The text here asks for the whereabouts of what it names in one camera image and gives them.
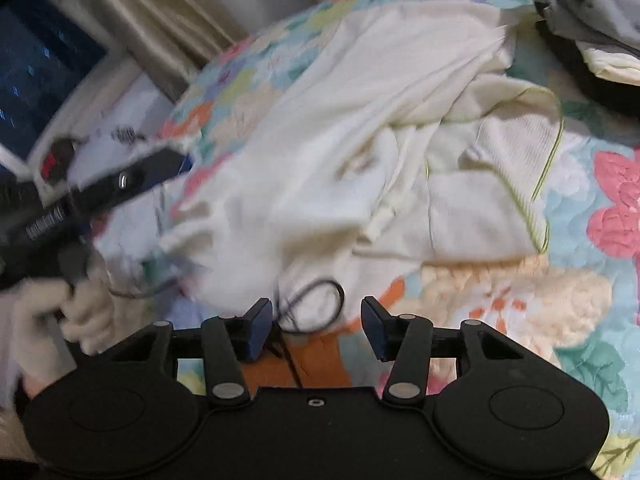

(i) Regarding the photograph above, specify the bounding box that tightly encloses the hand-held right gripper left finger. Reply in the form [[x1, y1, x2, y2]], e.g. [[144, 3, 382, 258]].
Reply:
[[107, 297, 274, 408]]

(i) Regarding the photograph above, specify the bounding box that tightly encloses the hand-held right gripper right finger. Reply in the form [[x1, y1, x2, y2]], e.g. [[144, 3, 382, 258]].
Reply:
[[361, 296, 532, 407]]

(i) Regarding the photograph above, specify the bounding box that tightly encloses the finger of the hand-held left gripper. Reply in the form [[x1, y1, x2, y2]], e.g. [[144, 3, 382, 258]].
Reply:
[[147, 144, 195, 186]]

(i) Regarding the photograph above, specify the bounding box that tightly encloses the white garment with green trim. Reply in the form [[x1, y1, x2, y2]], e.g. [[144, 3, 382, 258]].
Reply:
[[159, 2, 566, 333]]

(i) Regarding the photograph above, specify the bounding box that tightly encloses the person's left hand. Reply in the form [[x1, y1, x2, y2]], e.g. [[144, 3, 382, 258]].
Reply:
[[9, 252, 120, 387]]

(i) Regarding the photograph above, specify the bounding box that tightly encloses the white printed paper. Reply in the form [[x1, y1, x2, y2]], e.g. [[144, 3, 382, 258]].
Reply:
[[75, 122, 153, 163]]

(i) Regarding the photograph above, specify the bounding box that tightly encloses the black device with red light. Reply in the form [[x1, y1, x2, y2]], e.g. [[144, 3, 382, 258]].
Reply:
[[37, 136, 82, 187]]

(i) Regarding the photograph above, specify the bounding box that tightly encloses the dark window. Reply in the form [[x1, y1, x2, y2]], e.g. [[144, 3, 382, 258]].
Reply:
[[0, 0, 110, 173]]

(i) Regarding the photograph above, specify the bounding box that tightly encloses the beige curtain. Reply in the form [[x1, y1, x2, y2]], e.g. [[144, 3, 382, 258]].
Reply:
[[20, 0, 353, 103]]

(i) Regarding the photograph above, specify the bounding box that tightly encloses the floral quilt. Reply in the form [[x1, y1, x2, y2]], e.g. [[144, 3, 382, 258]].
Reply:
[[95, 0, 640, 480]]

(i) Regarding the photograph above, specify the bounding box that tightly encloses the dark cloth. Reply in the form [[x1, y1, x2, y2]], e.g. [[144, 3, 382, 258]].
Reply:
[[534, 2, 640, 117]]

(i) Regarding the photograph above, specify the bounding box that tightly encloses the pale yellow cloth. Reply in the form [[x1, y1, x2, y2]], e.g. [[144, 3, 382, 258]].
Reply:
[[574, 39, 640, 87]]

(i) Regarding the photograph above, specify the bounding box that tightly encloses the grey garment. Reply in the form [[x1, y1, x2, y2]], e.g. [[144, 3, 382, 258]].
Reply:
[[511, 0, 640, 55]]

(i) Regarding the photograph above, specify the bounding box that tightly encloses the black cable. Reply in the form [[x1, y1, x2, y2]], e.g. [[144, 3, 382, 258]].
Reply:
[[269, 280, 347, 392]]

